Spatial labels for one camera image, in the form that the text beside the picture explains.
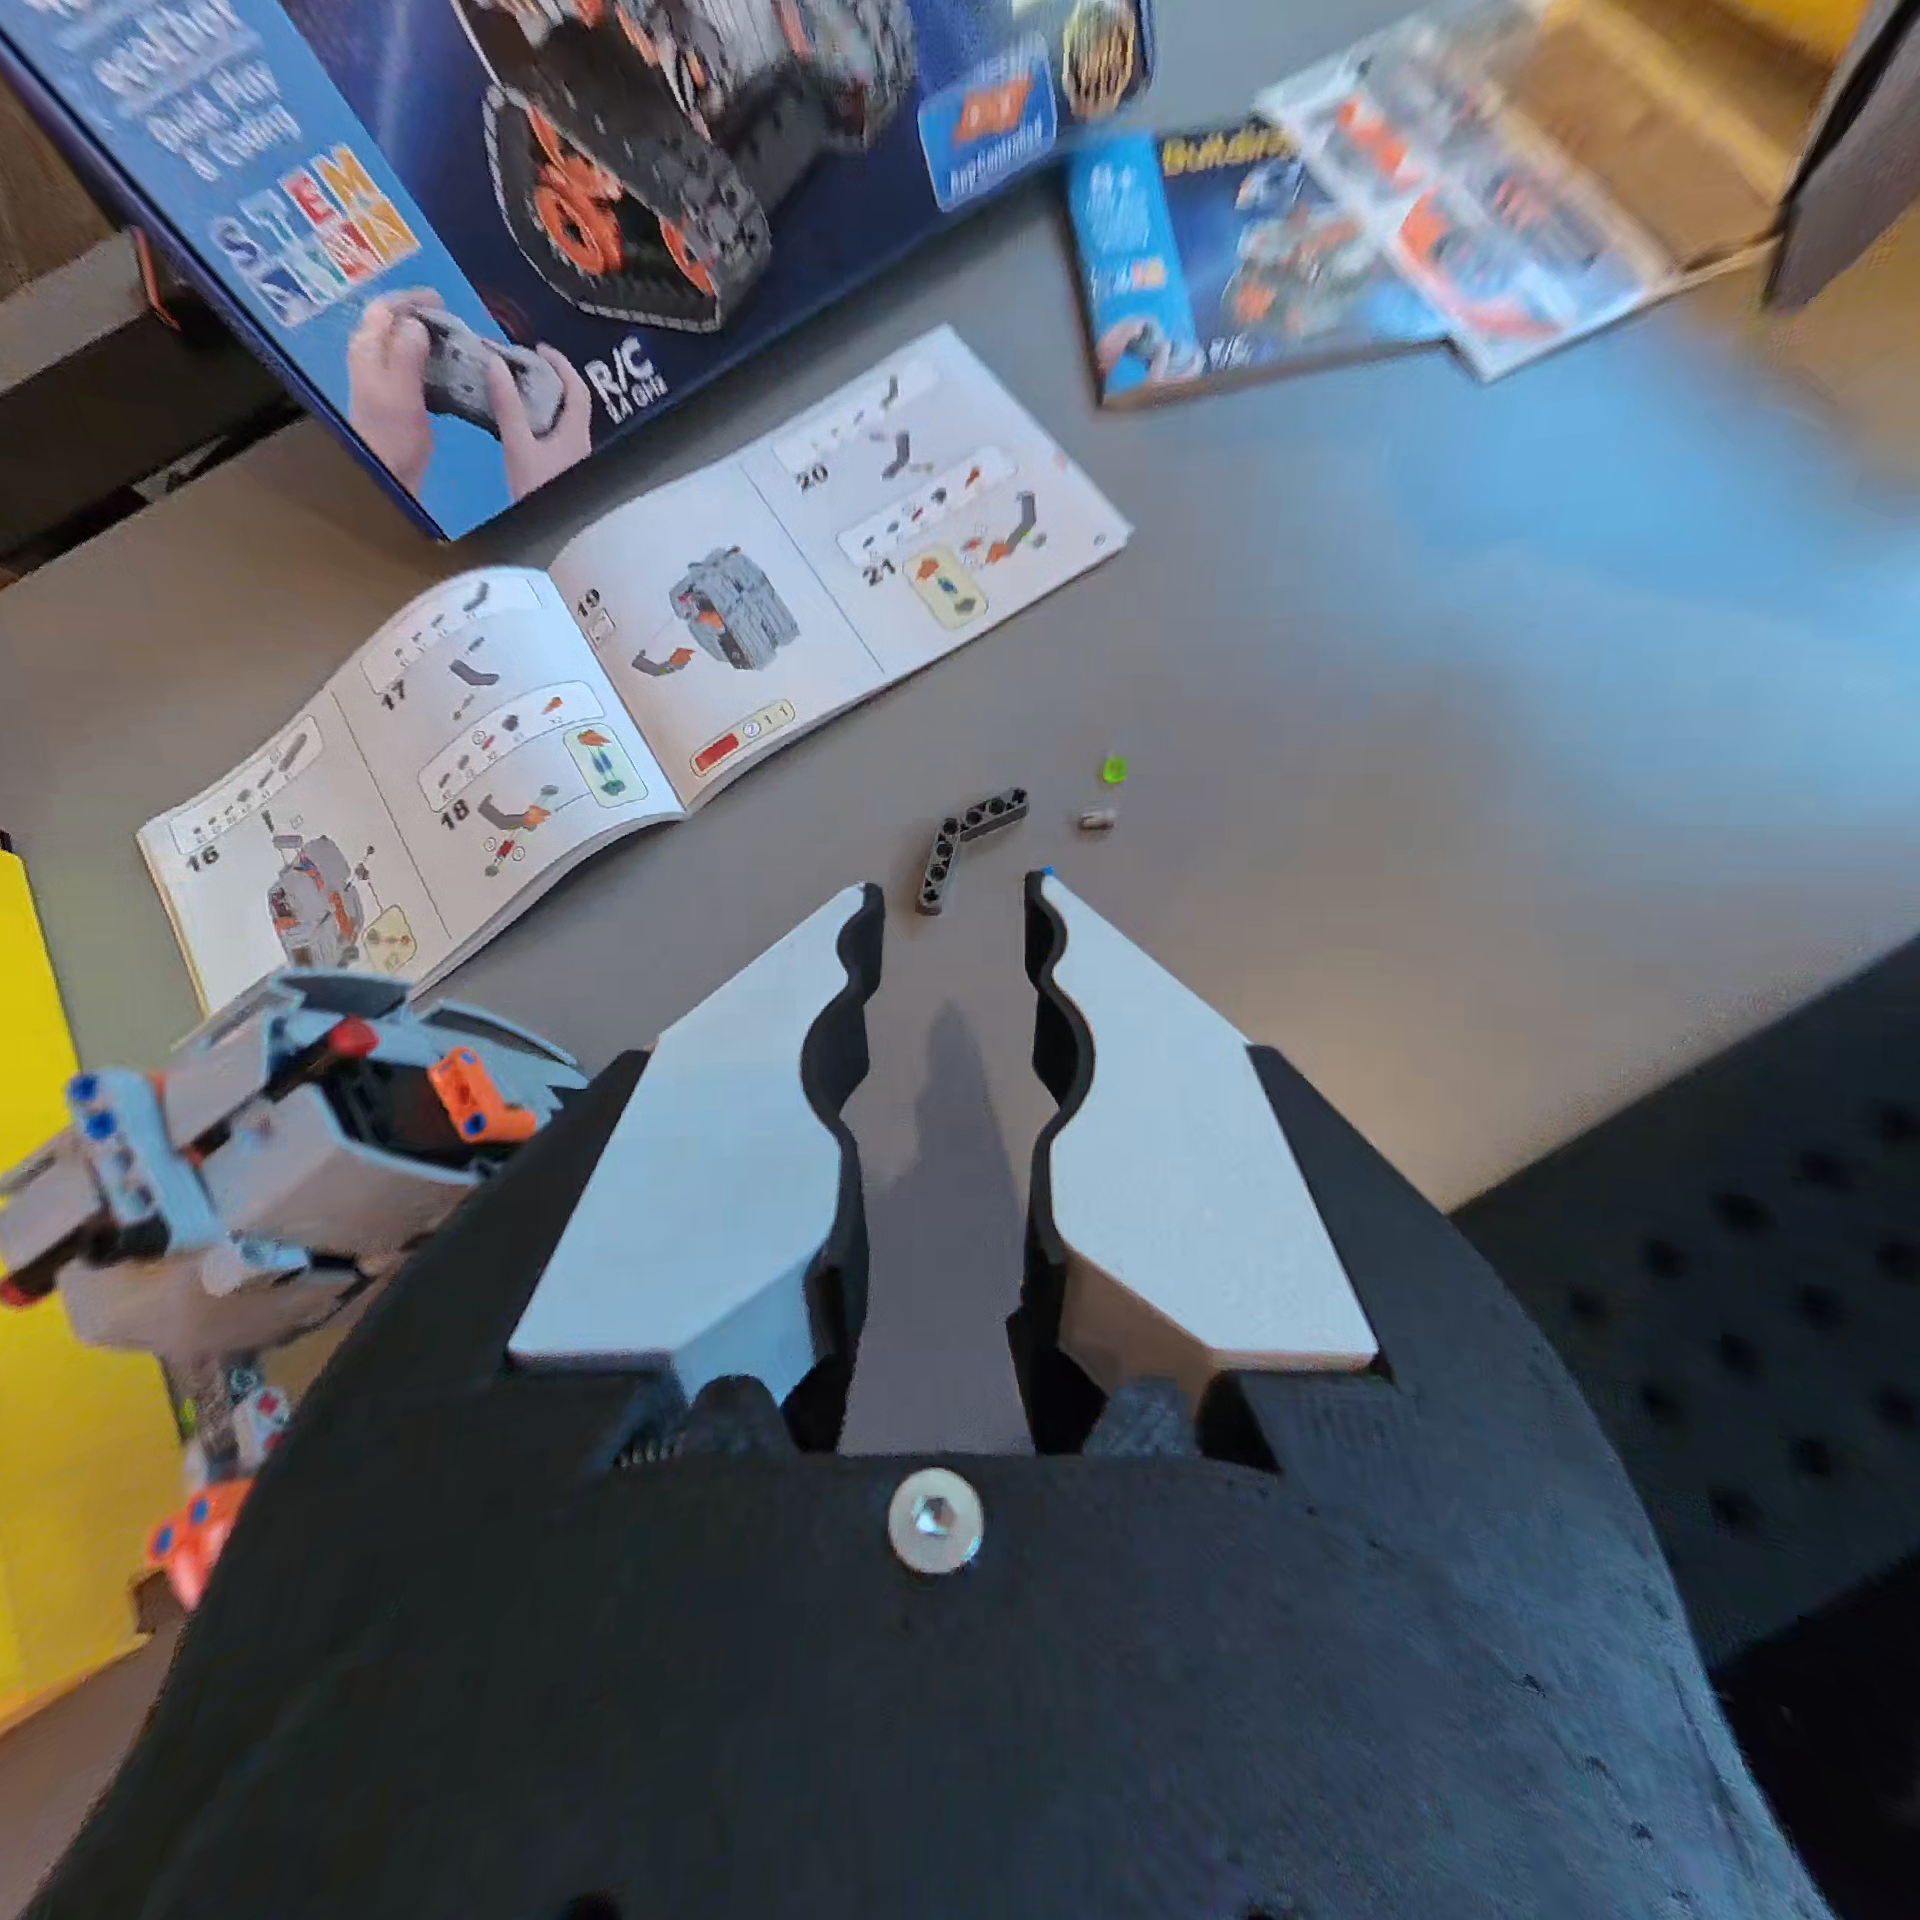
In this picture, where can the orange grey sticker sheet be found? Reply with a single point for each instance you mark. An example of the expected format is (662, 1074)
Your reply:
(1499, 195)

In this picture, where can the grey orange toy robot build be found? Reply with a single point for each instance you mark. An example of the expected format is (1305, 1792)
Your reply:
(255, 1155)

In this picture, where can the yellow box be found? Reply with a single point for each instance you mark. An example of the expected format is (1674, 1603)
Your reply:
(60, 1501)

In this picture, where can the black perforated mat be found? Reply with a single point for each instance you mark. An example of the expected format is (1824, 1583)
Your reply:
(1724, 1349)

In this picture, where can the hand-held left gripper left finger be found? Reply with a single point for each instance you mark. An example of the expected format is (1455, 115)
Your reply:
(674, 1202)

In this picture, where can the dark wooden furniture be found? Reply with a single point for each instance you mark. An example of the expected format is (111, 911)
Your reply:
(105, 389)

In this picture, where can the grey desk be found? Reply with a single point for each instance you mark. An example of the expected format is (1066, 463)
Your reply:
(1425, 676)

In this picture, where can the blue toy manual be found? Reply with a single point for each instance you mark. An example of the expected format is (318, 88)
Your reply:
(1170, 254)

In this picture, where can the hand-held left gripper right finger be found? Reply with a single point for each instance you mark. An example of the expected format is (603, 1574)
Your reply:
(1184, 1202)

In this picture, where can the dark furniture panel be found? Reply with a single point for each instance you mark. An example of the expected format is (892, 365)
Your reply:
(1852, 149)

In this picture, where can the blue toy robot box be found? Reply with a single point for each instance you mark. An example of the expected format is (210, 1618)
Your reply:
(375, 149)

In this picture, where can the dark bent building beam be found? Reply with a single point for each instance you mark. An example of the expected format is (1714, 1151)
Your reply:
(944, 862)

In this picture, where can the open instruction booklet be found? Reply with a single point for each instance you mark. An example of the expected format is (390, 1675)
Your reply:
(495, 706)

